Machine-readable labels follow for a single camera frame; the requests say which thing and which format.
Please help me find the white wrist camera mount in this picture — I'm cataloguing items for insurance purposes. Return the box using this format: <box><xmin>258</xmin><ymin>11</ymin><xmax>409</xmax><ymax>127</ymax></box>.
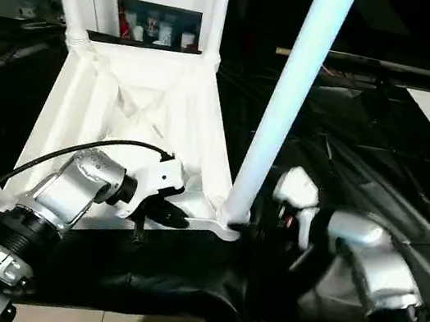
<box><xmin>117</xmin><ymin>145</ymin><xmax>193</xmax><ymax>230</ymax></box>
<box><xmin>263</xmin><ymin>162</ymin><xmax>327</xmax><ymax>253</ymax></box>

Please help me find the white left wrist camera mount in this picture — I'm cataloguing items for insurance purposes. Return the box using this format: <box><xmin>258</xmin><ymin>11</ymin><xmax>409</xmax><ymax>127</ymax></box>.
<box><xmin>117</xmin><ymin>145</ymin><xmax>193</xmax><ymax>230</ymax></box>

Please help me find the black work mat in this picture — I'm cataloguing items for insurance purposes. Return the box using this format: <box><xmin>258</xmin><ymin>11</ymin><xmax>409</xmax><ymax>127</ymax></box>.
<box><xmin>0</xmin><ymin>14</ymin><xmax>430</xmax><ymax>322</ymax></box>

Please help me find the long black rod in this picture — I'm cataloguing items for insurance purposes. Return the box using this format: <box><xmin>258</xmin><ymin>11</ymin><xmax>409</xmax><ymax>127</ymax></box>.
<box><xmin>322</xmin><ymin>49</ymin><xmax>430</xmax><ymax>82</ymax></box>

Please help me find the black left wrist camera cable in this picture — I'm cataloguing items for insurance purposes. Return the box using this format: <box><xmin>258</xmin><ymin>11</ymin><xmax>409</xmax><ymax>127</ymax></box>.
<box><xmin>0</xmin><ymin>116</ymin><xmax>180</xmax><ymax>285</ymax></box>

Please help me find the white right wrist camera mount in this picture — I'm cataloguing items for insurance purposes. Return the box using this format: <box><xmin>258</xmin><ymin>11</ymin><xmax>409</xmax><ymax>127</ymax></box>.
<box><xmin>263</xmin><ymin>162</ymin><xmax>327</xmax><ymax>253</ymax></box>

